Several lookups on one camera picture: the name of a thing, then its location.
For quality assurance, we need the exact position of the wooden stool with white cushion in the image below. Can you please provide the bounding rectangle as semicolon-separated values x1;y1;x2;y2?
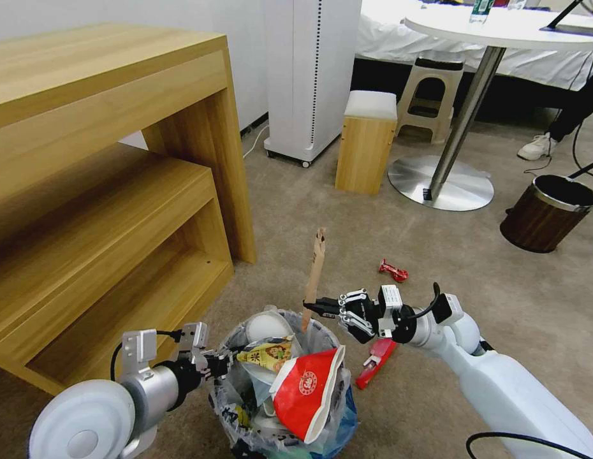
334;89;399;196

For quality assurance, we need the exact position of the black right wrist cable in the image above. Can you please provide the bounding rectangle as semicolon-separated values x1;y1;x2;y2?
404;280;443;320

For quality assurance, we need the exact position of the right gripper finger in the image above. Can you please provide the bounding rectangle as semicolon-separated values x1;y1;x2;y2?
316;307;377;346
303;288;372;312

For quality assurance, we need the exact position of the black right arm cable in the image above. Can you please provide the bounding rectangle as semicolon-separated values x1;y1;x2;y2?
464;431;593;459

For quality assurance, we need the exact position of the white power cable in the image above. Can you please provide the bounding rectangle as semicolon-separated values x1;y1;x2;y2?
242;124;270;159

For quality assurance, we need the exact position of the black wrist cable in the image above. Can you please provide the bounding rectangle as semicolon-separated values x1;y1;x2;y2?
108;328;184;383
404;280;443;320

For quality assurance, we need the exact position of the round white pedestal table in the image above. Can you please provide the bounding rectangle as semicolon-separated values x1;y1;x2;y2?
387;8;593;212

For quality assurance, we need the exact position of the black floor cable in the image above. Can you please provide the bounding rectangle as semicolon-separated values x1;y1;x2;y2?
522;114;593;184

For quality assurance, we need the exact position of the dark tablet with stand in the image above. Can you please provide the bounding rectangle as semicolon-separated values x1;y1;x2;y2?
538;0;593;36

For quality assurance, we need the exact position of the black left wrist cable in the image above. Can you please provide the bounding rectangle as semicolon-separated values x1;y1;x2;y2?
108;328;184;383

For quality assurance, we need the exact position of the brown woodgrain waste bin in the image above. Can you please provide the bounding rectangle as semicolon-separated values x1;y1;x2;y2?
499;173;593;254

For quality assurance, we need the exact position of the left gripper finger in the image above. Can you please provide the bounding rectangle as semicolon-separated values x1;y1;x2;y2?
200;349;237;367
200;365;232;383

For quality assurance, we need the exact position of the brown paper chopstick sleeve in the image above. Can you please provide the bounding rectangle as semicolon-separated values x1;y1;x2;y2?
300;227;328;335

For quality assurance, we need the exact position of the white plastic bowl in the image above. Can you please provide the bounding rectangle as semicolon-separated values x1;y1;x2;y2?
244;310;293;344

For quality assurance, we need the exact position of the beige plastic stool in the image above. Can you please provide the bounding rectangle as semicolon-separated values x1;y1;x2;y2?
395;55;465;146

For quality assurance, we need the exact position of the red paper noodle bowl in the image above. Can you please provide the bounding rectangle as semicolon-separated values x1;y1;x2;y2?
269;346;348;444

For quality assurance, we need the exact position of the large wooden desk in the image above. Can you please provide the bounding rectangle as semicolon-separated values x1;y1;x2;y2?
0;22;258;265

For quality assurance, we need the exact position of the yellow snack packet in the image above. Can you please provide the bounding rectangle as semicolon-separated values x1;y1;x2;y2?
236;336;298;373

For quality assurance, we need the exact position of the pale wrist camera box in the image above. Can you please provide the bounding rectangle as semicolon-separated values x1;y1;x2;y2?
378;284;404;312
182;322;209;358

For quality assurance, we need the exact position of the person's white shoe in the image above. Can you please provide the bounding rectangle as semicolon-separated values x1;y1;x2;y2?
516;133;559;161

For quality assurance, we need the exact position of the flat red carton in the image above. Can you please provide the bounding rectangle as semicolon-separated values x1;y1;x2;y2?
355;337;399;390

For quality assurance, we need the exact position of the crumpled red wrapper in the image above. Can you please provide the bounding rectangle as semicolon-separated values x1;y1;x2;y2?
377;258;410;283

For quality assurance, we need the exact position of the low wooden bench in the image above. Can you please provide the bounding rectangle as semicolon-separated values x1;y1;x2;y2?
0;143;236;398

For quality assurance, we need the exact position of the person's leg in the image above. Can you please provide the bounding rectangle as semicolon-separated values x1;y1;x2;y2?
545;45;593;145

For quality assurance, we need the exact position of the trash bin with plastic bag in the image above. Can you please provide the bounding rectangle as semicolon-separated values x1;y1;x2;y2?
208;307;360;459

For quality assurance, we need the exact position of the white tower air purifier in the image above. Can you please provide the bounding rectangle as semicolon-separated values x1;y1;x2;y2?
263;0;363;169

